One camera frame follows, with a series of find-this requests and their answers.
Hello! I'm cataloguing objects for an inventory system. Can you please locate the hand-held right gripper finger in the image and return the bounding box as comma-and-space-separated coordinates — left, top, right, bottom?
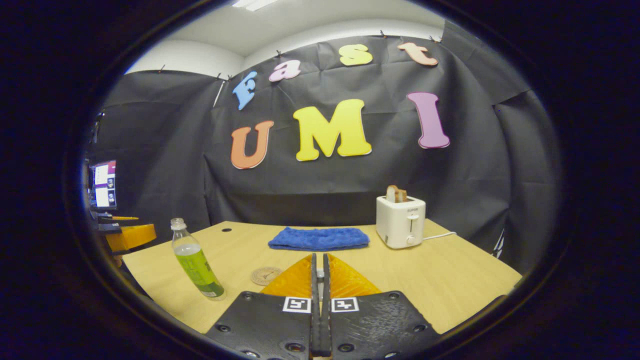
205, 253, 321, 360
321, 253, 442, 360

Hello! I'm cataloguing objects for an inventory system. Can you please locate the round wooden coaster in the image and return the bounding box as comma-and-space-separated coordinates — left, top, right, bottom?
250, 266, 284, 286

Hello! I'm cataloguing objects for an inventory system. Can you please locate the green label water bottle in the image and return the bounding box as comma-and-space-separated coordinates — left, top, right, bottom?
170, 218, 227, 301

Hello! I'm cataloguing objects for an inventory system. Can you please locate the computer monitor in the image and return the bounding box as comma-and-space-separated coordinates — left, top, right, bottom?
89, 160, 118, 211

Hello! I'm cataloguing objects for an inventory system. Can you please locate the blue towel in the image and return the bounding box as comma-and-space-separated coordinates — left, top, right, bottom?
268, 226, 371, 252

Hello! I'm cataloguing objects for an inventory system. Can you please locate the white toaster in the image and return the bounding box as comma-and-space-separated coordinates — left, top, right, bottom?
376, 195, 427, 250

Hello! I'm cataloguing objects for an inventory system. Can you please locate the black backdrop cloth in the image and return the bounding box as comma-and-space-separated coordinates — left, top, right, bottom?
82, 20, 563, 276

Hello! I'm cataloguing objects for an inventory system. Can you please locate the ceiling light panel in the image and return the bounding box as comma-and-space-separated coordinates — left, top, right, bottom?
232, 0, 278, 12

